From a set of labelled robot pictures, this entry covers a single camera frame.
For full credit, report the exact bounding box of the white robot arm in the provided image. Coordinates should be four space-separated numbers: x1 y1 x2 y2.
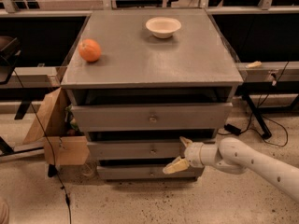
163 136 299 202

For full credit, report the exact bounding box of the brown cardboard box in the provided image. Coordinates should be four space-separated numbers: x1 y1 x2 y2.
23 88 89 165

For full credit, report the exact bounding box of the black floor cable left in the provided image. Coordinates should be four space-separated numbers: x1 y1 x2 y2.
11 68 73 224

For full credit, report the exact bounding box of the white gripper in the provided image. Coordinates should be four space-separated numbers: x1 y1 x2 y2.
163 136 204 175

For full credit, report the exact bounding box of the white bowl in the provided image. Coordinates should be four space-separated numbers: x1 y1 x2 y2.
146 17 181 39

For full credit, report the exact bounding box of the black cable right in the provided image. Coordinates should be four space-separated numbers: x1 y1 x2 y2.
217 61 291 148

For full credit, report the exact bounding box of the small yellow sponge piece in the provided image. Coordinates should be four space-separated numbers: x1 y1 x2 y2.
245 61 262 69

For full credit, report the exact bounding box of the grey drawer cabinet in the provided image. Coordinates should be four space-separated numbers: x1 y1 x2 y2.
62 9 242 167

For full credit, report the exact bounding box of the black table leg right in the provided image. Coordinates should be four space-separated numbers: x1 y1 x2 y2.
242 93 272 139

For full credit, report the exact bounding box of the black power adapter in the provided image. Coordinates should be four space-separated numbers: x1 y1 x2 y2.
224 124 241 136

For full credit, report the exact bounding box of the grey top drawer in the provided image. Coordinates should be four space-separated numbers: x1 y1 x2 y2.
72 103 233 132

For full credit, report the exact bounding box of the orange fruit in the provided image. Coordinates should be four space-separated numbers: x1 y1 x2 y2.
78 39 102 63

